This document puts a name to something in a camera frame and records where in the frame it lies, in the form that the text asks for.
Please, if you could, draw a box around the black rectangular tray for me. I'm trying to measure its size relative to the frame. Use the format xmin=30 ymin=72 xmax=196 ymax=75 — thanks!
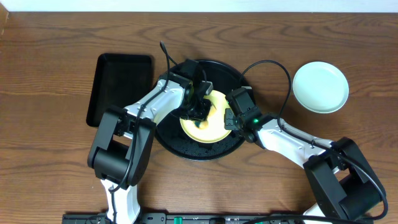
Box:
xmin=86 ymin=53 xmax=154 ymax=127

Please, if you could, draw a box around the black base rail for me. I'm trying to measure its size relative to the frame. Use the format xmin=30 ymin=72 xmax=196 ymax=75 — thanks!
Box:
xmin=61 ymin=212 xmax=312 ymax=224

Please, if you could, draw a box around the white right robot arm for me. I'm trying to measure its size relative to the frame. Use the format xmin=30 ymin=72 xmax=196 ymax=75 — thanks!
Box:
xmin=224 ymin=106 xmax=389 ymax=223

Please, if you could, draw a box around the yellow plate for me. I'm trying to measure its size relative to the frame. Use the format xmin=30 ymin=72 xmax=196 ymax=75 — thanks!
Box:
xmin=180 ymin=90 xmax=231 ymax=143

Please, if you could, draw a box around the light green plate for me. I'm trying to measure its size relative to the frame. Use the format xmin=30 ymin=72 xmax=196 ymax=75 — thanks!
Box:
xmin=292 ymin=62 xmax=349 ymax=114

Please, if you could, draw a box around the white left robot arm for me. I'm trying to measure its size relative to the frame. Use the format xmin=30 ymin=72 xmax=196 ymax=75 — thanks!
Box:
xmin=87 ymin=73 xmax=213 ymax=223

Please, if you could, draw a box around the green and yellow sponge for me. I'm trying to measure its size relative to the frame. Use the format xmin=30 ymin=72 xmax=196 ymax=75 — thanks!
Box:
xmin=194 ymin=105 xmax=218 ymax=129

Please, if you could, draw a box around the black round tray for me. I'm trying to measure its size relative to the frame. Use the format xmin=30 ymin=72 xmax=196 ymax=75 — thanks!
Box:
xmin=155 ymin=60 xmax=249 ymax=161

